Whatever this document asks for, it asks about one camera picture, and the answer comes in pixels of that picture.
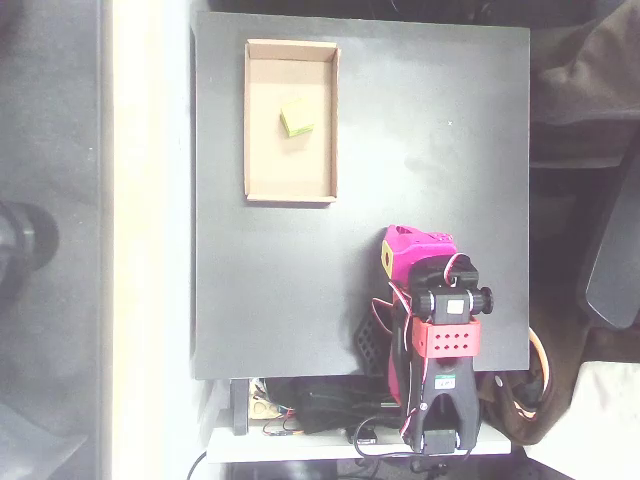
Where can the green cube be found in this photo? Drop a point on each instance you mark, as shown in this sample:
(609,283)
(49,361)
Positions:
(297,117)

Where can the magenta gripper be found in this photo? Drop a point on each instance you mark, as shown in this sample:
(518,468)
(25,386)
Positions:
(406,244)

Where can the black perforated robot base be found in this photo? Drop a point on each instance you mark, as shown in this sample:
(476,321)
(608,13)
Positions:
(367,345)

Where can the shallow cardboard box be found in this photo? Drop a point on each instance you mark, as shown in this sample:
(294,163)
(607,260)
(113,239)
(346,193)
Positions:
(290,165)

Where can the brown garment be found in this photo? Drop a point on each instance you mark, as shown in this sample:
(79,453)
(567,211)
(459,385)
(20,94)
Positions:
(585,85)

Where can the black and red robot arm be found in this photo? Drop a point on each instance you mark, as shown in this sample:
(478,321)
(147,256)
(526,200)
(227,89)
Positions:
(467,400)

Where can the black office chair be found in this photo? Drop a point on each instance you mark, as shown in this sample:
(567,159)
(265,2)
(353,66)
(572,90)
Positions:
(612,250)

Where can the brown bag with rivet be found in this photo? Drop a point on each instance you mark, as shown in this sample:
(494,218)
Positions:
(550,400)

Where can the wooden electronics board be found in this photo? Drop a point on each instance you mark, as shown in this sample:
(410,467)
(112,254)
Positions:
(260,407)

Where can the small black connector box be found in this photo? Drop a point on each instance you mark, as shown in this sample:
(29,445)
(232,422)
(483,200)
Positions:
(367,436)

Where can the white cloth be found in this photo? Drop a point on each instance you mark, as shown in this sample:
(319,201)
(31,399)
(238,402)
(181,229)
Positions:
(610,420)

